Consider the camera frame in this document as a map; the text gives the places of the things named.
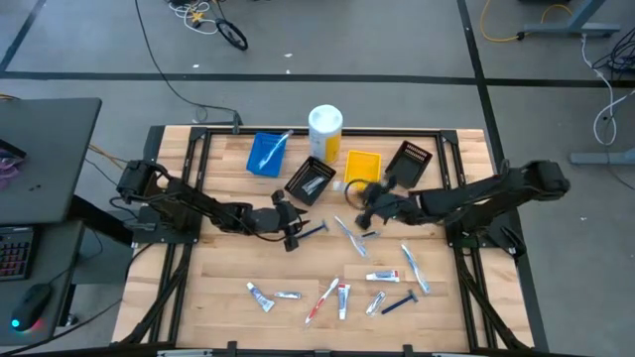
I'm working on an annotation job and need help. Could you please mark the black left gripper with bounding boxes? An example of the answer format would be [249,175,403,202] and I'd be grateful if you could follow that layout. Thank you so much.
[245,189,312,253]

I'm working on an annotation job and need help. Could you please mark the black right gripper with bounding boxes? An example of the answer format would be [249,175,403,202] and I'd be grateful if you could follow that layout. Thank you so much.
[354,174,416,231]

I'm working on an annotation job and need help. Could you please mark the dark blue disposable razor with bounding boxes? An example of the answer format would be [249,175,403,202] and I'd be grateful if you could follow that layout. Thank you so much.
[380,290,419,316]
[296,220,330,242]

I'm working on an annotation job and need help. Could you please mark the blue toothbrush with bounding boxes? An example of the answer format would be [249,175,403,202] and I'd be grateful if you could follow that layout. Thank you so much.
[333,215,369,258]
[400,243,432,297]

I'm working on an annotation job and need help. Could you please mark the green toothbrush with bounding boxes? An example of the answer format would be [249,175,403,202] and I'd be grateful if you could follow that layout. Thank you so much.
[257,129,295,171]

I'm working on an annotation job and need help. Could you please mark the red toothbrush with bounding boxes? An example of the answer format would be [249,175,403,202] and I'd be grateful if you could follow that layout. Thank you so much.
[304,277,341,325]

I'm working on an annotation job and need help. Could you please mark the toothbrushes and toothpaste tubes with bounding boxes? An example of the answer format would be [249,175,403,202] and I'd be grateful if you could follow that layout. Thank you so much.
[365,291,387,318]

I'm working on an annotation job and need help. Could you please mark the yellow plastic basket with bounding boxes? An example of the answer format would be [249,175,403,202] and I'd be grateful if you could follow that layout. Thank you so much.
[343,150,383,192]

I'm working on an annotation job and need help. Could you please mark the black plastic basket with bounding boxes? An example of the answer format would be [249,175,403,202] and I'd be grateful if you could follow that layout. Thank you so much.
[284,156,337,207]
[385,140,434,189]

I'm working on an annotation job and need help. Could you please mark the blue plastic basket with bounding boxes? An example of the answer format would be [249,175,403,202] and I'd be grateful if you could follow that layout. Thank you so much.
[246,131,291,179]

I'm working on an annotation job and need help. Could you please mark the white wipes canister yellow label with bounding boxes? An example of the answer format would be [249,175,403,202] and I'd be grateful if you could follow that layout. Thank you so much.
[308,104,344,165]

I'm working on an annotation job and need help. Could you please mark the grey table leg foot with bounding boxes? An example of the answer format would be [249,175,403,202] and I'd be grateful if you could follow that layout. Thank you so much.
[515,0,621,39]
[569,151,635,166]

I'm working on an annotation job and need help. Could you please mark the dark grey desk top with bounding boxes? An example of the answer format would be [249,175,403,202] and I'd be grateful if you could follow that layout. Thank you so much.
[0,220,85,348]

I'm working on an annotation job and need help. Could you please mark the black desk top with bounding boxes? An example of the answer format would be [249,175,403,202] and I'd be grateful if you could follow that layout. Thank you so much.
[0,97,103,225]

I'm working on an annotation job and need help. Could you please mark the black computer mouse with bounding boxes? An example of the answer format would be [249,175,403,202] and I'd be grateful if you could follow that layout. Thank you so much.
[10,283,54,332]

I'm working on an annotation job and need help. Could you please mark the black backlit keyboard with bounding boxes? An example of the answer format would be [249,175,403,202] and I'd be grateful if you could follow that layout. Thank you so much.
[0,226,35,283]

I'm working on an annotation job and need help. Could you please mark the purple item on desk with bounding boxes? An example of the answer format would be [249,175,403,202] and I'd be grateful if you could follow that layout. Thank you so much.
[0,157,25,190]

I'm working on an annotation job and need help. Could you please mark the flat black item on desk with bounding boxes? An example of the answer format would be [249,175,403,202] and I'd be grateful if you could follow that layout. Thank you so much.
[0,139,28,161]

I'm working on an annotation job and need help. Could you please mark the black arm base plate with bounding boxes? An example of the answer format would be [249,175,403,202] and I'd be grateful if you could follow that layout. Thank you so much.
[131,205,203,245]
[444,212,526,257]

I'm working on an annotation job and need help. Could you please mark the black cable bundle under frame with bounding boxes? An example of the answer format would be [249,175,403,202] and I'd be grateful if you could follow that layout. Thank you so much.
[118,242,194,346]
[453,247,522,351]

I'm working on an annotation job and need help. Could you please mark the black corner bracket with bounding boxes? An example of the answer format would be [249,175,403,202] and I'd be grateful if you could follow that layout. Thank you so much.
[142,125,166,165]

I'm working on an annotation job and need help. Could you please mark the long black floor cable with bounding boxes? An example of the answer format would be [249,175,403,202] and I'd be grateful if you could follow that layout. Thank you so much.
[133,0,244,128]

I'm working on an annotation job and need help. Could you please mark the black cable coil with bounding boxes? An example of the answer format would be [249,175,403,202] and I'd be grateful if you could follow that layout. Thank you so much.
[215,18,249,53]

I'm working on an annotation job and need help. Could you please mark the yellow floor cable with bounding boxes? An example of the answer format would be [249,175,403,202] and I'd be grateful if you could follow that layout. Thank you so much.
[479,0,574,44]

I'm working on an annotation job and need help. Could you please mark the thin yellow cable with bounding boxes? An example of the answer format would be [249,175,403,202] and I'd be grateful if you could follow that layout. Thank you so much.
[87,143,130,173]

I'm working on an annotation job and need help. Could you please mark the white and yellow cable tangle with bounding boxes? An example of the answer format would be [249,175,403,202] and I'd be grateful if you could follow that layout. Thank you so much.
[167,0,219,36]

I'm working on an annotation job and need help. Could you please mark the white floor cable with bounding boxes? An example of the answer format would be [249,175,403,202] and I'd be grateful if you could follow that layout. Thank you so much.
[579,33,635,148]

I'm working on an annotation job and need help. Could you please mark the black cable bundle on floor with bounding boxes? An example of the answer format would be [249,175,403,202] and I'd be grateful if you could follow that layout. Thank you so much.
[592,27,635,75]

